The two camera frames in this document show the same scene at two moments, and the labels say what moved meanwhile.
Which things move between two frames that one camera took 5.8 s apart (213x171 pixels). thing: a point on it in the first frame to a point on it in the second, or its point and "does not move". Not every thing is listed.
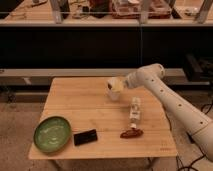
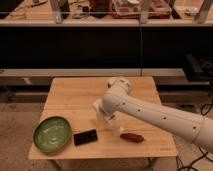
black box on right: (198, 68) does not move
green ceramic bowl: (52, 134) does not move
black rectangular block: (85, 137) does not move
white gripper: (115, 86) to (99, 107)
